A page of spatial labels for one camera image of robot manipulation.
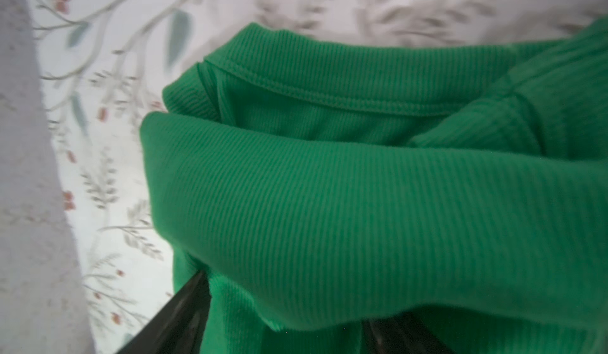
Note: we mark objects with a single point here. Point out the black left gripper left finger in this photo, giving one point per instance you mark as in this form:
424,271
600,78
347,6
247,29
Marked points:
180,325

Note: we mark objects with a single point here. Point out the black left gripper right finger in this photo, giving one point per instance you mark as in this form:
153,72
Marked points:
402,334

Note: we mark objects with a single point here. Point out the green tank top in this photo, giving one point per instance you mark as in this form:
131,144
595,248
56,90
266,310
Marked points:
321,185

